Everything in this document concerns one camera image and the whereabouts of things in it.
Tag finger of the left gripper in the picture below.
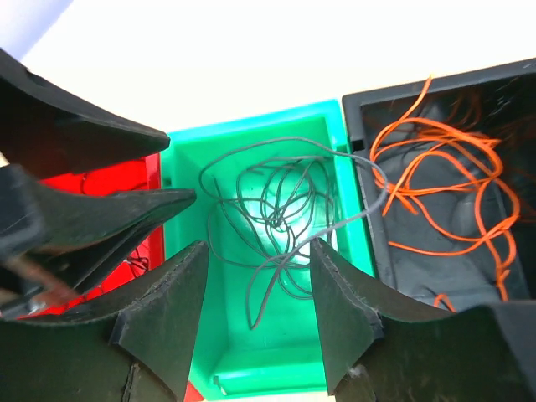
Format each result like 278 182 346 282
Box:
1 51 170 178
1 164 196 302

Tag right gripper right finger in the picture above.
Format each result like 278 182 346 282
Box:
310 240 535 401

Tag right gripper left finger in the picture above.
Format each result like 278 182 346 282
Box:
1 241 209 401

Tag thin black cable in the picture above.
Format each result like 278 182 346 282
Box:
79 171 152 307

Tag orange cable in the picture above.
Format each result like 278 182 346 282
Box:
368 75 523 313

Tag red plastic bin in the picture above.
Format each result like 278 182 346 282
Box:
1 164 209 401

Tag green plastic bin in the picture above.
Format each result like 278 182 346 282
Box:
161 100 373 400

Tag black plastic bin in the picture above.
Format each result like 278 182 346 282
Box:
342 59 535 311

